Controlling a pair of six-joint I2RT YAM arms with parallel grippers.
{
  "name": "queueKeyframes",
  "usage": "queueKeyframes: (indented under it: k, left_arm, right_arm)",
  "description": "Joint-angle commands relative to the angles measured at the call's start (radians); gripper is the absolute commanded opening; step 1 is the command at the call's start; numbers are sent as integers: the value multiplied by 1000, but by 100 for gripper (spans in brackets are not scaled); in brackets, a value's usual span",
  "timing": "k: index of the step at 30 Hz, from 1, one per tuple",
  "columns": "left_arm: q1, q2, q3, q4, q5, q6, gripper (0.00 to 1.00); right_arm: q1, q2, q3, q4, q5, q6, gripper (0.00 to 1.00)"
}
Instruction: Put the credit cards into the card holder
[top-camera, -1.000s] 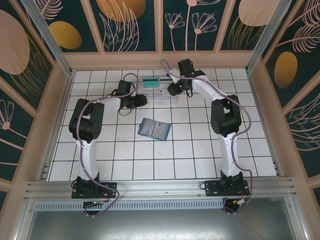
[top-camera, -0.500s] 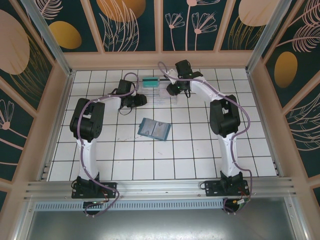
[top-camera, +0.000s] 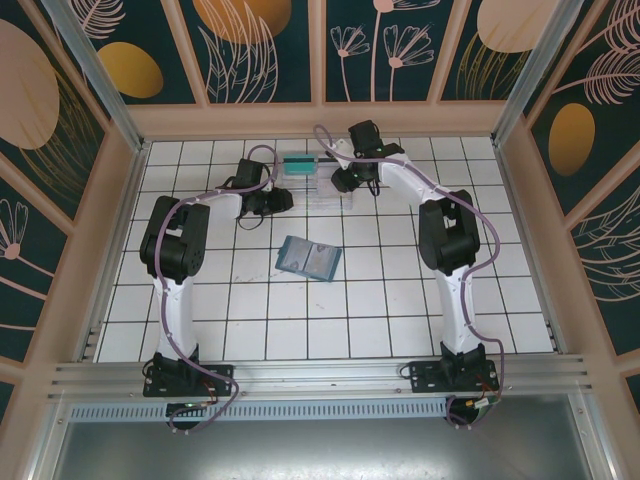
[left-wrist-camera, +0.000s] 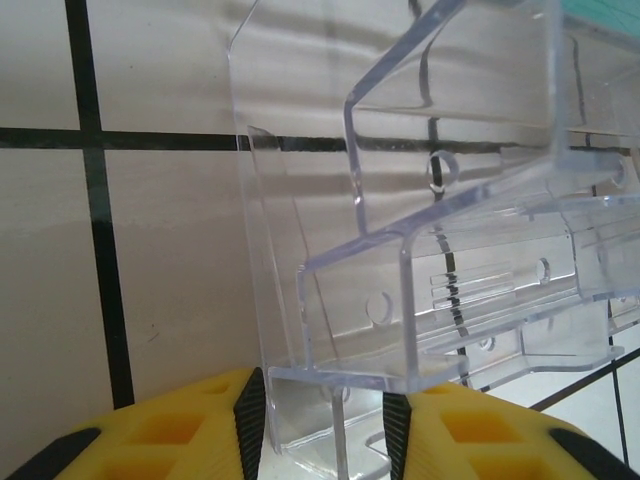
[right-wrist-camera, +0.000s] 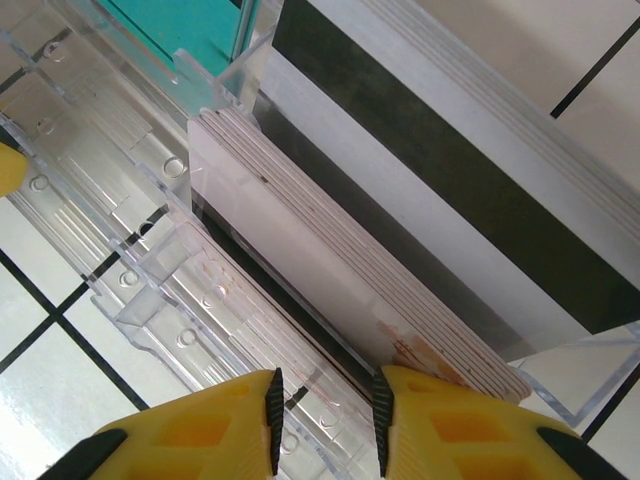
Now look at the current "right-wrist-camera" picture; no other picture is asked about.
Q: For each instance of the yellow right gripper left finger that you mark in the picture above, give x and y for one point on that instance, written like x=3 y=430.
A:
x=190 y=440

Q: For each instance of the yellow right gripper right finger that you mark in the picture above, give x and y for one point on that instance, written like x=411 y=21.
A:
x=475 y=440

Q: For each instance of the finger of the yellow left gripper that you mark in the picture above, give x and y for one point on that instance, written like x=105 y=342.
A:
x=11 y=170

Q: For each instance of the clear acrylic card stand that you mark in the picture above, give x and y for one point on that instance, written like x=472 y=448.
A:
x=100 y=175

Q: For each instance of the stack of white cards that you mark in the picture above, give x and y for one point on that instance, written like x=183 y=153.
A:
x=310 y=260

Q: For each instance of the teal card stack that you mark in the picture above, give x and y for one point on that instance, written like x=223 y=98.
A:
x=190 y=30

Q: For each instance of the silver magnetic stripe card stack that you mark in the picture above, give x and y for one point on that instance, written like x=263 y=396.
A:
x=425 y=150

